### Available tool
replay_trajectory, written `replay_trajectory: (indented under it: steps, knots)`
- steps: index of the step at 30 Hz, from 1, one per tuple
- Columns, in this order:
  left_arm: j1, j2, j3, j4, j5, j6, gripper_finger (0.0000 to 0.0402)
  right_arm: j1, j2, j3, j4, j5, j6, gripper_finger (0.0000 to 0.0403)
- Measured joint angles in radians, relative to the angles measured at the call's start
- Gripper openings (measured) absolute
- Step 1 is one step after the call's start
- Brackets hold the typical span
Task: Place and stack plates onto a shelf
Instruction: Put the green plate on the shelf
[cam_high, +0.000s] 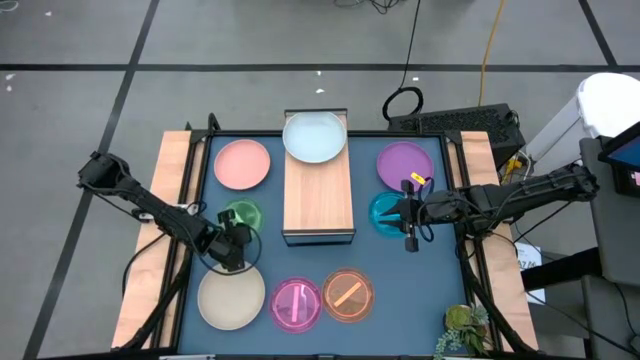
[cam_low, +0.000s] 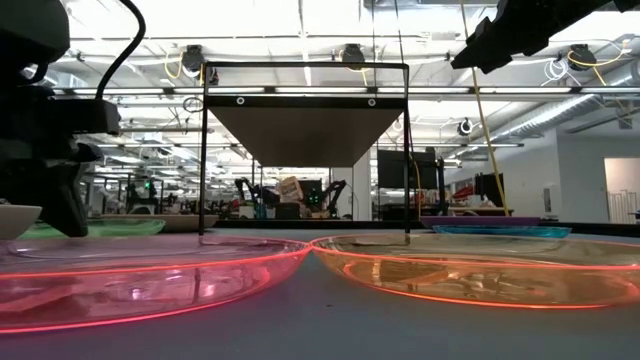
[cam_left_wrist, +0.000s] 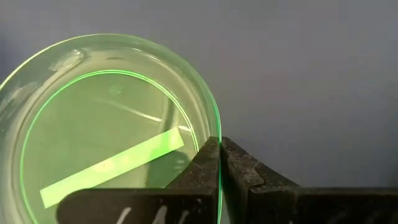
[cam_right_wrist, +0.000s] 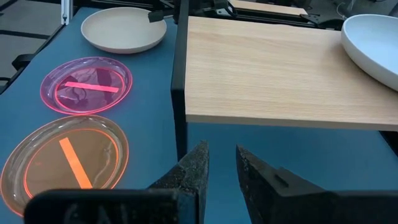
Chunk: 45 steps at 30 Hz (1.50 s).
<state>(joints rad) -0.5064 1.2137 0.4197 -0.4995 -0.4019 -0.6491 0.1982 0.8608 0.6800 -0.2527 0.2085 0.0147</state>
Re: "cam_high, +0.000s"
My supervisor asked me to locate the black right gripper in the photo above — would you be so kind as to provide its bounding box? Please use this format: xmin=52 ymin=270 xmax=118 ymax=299
xmin=378 ymin=179 xmax=456 ymax=253

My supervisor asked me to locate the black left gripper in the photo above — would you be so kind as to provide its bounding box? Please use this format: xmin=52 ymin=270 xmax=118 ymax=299
xmin=199 ymin=208 xmax=255 ymax=274

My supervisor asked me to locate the teal translucent cup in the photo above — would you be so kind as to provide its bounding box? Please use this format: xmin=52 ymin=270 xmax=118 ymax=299
xmin=368 ymin=191 xmax=411 ymax=239

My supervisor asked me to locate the beige plate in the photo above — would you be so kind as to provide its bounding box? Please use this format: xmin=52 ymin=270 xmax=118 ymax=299
xmin=197 ymin=263 xmax=267 ymax=331

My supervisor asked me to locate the green transparent plate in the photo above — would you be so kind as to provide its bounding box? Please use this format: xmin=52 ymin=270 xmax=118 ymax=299
xmin=223 ymin=198 xmax=265 ymax=234

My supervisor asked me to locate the purple plate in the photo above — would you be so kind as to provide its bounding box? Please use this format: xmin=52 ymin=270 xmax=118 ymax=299
xmin=376 ymin=141 xmax=435 ymax=194

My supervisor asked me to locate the pink transparent plate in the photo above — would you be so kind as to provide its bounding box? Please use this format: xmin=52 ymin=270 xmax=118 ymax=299
xmin=269 ymin=277 xmax=324 ymax=334

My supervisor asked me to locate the orange transparent plate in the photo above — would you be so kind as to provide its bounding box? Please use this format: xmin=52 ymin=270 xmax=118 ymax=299
xmin=321 ymin=268 xmax=376 ymax=324

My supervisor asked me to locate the salmon pink plate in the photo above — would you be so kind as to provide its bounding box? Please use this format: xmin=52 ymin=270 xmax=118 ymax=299
xmin=213 ymin=138 xmax=272 ymax=191

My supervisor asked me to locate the pale blue plate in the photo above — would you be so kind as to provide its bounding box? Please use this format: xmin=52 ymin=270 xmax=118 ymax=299
xmin=282 ymin=110 xmax=348 ymax=164

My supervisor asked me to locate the wooden side board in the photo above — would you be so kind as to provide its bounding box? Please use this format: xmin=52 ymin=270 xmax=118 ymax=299
xmin=112 ymin=130 xmax=206 ymax=349
xmin=447 ymin=130 xmax=539 ymax=351

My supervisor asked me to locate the black computer tower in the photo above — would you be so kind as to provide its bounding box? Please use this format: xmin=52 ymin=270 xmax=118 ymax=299
xmin=388 ymin=103 xmax=526 ymax=169

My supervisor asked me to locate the potted succulent plant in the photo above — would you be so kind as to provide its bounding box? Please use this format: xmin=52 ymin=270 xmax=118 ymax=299
xmin=433 ymin=303 xmax=494 ymax=360

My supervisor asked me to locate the white paper sheet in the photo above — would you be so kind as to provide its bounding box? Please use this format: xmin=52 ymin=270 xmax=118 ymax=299
xmin=514 ymin=242 xmax=544 ymax=304

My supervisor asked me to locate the grey cabinet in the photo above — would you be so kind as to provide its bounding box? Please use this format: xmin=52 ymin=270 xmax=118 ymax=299
xmin=579 ymin=137 xmax=640 ymax=360

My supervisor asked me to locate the tablet screen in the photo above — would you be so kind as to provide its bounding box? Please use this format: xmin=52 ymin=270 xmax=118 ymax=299
xmin=598 ymin=122 xmax=640 ymax=199

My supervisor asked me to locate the white appliance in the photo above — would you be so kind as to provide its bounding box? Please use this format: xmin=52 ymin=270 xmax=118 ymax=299
xmin=524 ymin=72 xmax=640 ymax=161

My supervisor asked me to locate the wooden shelf with black frame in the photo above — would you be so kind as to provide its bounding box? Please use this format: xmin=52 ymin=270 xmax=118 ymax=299
xmin=282 ymin=108 xmax=357 ymax=247

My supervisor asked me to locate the black cable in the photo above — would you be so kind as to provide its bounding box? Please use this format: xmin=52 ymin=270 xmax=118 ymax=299
xmin=382 ymin=0 xmax=425 ymax=121

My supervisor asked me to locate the yellow cable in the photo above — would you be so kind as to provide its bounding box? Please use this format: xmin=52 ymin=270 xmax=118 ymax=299
xmin=478 ymin=0 xmax=509 ymax=107

